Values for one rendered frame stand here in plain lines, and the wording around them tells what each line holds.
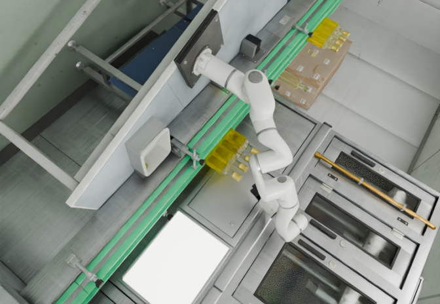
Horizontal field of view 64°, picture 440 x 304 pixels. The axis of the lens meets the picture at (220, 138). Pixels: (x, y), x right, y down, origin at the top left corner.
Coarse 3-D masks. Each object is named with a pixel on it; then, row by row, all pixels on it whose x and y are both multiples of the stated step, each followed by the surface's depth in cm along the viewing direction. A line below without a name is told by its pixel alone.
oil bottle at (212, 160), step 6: (210, 156) 178; (216, 156) 178; (210, 162) 177; (216, 162) 176; (222, 162) 176; (228, 162) 177; (216, 168) 177; (222, 168) 175; (228, 168) 176; (222, 174) 178
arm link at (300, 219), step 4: (296, 216) 157; (300, 216) 156; (304, 216) 157; (292, 220) 156; (296, 220) 155; (300, 220) 155; (304, 220) 156; (300, 224) 155; (304, 224) 156; (300, 228) 155; (304, 228) 157
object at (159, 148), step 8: (160, 136) 158; (168, 136) 154; (152, 144) 144; (160, 144) 165; (168, 144) 160; (144, 152) 142; (152, 152) 165; (160, 152) 165; (168, 152) 165; (144, 160) 162; (152, 160) 163; (160, 160) 164; (144, 168) 151; (152, 168) 161
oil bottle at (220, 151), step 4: (220, 144) 181; (216, 148) 180; (220, 148) 180; (224, 148) 180; (216, 152) 179; (220, 152) 179; (224, 152) 179; (228, 152) 179; (220, 156) 178; (224, 156) 178; (228, 156) 178; (232, 156) 178; (228, 160) 177; (232, 160) 177; (236, 160) 179; (232, 164) 179
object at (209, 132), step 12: (324, 0) 229; (312, 12) 222; (300, 24) 215; (312, 24) 216; (288, 36) 209; (300, 36) 210; (276, 48) 203; (288, 48) 204; (264, 60) 198; (276, 60) 199; (228, 108) 180; (240, 108) 181; (216, 120) 176; (228, 120) 176; (204, 132) 171; (216, 132) 172; (192, 144) 168; (204, 144) 168
